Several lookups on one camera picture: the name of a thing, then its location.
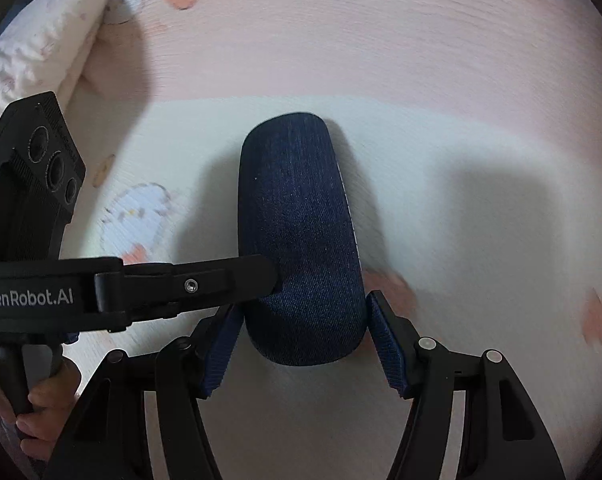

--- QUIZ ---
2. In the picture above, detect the dark blue denim case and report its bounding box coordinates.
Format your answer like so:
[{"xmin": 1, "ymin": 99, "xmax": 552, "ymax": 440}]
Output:
[{"xmin": 238, "ymin": 113, "xmax": 367, "ymax": 366}]

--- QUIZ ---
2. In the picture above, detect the left hand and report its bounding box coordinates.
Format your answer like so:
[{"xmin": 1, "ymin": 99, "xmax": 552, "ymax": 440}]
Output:
[{"xmin": 0, "ymin": 358, "xmax": 81, "ymax": 463}]

